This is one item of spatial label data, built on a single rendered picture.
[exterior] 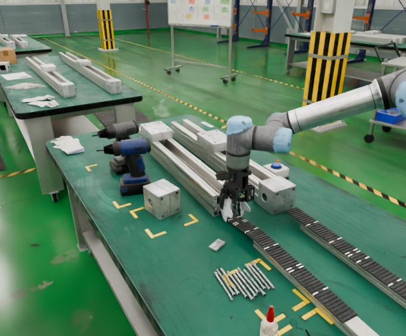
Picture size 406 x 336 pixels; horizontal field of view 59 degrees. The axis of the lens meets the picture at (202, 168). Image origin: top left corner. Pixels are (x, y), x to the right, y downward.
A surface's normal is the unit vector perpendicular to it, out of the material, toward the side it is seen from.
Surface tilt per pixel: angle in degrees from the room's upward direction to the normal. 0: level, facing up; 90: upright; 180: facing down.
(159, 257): 0
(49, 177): 90
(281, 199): 90
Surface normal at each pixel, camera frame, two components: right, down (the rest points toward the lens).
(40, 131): 0.53, 0.37
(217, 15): -0.61, 0.35
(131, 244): 0.00, -0.90
